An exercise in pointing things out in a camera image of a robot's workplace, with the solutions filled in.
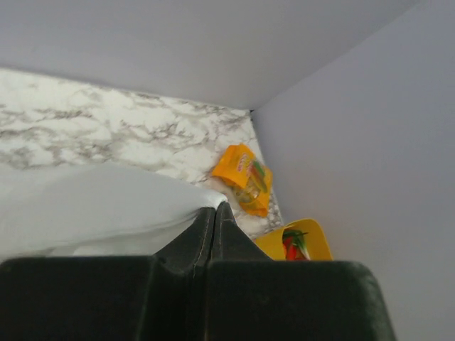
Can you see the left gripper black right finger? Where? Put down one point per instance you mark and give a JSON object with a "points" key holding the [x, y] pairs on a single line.
{"points": [[249, 296]]}

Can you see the white t-shirt with flower print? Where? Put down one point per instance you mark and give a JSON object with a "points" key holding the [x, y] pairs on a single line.
{"points": [[96, 210]]}

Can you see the yellow plastic basket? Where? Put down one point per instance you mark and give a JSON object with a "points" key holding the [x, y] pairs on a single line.
{"points": [[316, 243]]}

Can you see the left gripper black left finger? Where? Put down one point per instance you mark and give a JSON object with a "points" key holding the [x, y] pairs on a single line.
{"points": [[140, 297]]}

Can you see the toy red chili pepper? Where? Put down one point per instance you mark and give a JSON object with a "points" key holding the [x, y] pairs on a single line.
{"points": [[294, 249]]}

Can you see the orange candy bag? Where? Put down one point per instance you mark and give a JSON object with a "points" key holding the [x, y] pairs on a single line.
{"points": [[249, 179]]}

